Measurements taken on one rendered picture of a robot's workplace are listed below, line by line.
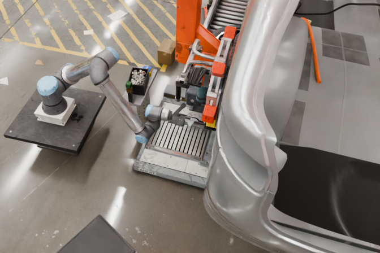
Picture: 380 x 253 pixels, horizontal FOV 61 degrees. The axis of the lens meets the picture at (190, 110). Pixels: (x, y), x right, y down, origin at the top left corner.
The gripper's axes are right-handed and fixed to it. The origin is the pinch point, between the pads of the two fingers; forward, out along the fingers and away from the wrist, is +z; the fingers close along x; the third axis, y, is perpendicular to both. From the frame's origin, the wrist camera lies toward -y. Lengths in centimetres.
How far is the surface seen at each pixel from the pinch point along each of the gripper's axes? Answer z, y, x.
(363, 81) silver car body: 96, -48, 9
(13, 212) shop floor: -117, 99, 9
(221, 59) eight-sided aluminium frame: 9, -42, 26
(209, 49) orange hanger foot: -7, -53, -41
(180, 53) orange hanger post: -30, -44, -46
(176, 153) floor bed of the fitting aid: -15, 38, -41
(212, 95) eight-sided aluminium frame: 8.3, -19.5, 27.0
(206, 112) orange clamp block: 6.8, -8.8, 26.1
